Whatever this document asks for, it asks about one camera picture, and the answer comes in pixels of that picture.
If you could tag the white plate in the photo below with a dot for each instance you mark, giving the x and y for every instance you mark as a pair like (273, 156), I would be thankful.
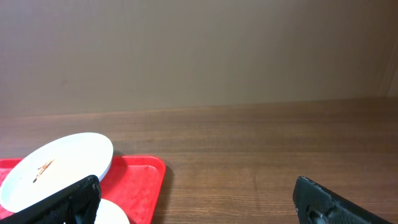
(106, 212)
(54, 167)

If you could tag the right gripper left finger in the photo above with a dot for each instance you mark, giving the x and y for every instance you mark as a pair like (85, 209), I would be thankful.
(77, 203)

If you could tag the white plate top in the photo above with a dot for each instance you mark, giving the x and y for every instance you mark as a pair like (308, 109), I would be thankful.
(54, 167)

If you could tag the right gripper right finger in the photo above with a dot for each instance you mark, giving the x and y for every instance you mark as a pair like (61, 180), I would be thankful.
(316, 204)

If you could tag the red plastic tray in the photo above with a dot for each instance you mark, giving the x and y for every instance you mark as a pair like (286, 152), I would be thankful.
(132, 182)

